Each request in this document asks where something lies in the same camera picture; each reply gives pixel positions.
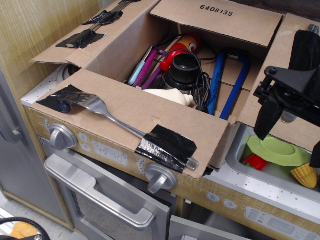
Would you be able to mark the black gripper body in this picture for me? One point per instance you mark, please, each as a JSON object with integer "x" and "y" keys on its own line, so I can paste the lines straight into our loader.
{"x": 297, "y": 88}

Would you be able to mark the black tape strip far flap lower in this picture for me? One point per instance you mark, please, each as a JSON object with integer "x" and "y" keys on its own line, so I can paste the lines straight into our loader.
{"x": 81, "y": 40}

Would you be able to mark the black blender cup with base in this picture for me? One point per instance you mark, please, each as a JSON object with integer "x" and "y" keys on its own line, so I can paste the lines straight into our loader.
{"x": 183, "y": 73}

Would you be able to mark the black tape strip on fork tines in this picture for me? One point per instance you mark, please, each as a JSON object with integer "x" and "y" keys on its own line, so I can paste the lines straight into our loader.
{"x": 63, "y": 100}

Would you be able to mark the wooden toy kitchen unit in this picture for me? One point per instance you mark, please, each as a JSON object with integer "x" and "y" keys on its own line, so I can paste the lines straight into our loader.
{"x": 214, "y": 185}

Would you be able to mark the silver metal fork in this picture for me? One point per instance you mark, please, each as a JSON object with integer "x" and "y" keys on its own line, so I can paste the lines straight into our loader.
{"x": 98, "y": 106}

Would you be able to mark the black tape strip far flap upper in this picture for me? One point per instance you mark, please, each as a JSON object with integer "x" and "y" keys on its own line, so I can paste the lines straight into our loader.
{"x": 104, "y": 18}

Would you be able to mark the green plastic toy plate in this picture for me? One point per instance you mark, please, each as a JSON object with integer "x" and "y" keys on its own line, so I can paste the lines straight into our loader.
{"x": 276, "y": 152}

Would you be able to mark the silver toy fridge door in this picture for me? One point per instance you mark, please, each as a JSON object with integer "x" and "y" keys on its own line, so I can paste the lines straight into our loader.
{"x": 22, "y": 174}

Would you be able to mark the right silver oven knob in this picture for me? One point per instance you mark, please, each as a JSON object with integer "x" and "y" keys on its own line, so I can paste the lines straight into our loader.
{"x": 160, "y": 178}

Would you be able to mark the silver toy oven door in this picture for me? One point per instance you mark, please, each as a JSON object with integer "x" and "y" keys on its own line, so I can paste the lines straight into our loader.
{"x": 102, "y": 206}

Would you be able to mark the large brown cardboard box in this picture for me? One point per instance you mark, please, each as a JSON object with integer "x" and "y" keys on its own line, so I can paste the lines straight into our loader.
{"x": 105, "y": 65}

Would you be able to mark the blue U-shaped bar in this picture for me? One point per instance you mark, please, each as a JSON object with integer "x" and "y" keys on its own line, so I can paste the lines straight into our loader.
{"x": 229, "y": 53}

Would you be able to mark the red and orange toy bottle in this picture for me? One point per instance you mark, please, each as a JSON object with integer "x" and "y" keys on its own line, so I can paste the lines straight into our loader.
{"x": 188, "y": 43}

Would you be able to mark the silver oven knob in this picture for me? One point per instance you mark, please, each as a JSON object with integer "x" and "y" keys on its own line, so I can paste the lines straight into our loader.
{"x": 61, "y": 137}
{"x": 160, "y": 178}

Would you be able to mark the cream plastic squeeze bottle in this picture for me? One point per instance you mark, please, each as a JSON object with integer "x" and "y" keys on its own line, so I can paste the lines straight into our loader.
{"x": 173, "y": 95}

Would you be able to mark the left silver oven knob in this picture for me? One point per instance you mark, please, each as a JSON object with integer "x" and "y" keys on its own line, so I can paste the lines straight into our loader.
{"x": 61, "y": 137}

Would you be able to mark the yellow toy corn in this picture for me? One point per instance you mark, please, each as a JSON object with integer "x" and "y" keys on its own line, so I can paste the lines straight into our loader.
{"x": 306, "y": 175}

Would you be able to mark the red plastic toy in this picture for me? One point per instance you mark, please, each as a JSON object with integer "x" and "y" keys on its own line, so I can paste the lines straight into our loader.
{"x": 254, "y": 161}

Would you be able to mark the black tape strip flap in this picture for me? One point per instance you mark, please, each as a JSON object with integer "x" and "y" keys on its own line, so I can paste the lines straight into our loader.
{"x": 81, "y": 40}
{"x": 104, "y": 18}

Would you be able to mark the grey toy sink basin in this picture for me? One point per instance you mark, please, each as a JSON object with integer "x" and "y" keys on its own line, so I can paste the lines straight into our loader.
{"x": 274, "y": 175}

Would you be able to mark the black tape strip on fork handle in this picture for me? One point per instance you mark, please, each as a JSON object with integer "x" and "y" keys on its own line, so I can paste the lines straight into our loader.
{"x": 169, "y": 149}

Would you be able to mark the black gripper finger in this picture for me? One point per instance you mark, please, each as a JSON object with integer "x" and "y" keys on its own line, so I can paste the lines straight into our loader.
{"x": 315, "y": 157}
{"x": 268, "y": 116}

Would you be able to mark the light blue handled utensil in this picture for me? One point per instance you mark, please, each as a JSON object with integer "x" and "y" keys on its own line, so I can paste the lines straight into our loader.
{"x": 139, "y": 67}

